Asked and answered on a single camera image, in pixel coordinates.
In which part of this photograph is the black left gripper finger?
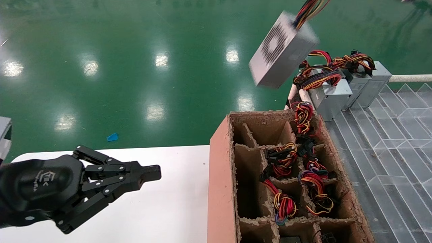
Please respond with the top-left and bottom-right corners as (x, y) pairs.
(72, 145), (162, 185)

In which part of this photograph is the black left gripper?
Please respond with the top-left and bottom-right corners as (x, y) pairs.
(0, 155), (162, 235)

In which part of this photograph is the brown cardboard box with dividers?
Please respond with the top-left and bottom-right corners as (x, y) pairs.
(207, 111), (375, 243)

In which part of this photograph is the white rack leg pipe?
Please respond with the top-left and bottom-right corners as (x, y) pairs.
(285, 84), (298, 110)

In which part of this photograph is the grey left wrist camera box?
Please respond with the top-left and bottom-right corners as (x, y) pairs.
(0, 116), (12, 164)

